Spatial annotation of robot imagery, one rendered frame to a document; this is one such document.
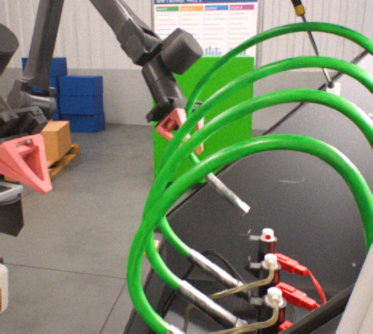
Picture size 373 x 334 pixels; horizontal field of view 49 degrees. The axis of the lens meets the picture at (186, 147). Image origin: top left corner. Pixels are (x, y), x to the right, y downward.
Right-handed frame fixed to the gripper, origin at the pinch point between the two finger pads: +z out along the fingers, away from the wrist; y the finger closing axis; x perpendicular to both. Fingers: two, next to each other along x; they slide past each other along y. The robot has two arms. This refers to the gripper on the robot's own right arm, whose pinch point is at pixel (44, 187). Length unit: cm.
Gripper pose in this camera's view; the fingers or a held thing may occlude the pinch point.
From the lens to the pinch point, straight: 56.4
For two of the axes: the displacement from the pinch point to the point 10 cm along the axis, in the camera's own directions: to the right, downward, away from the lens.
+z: 6.4, 7.7, -0.9
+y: 6.7, -6.1, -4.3
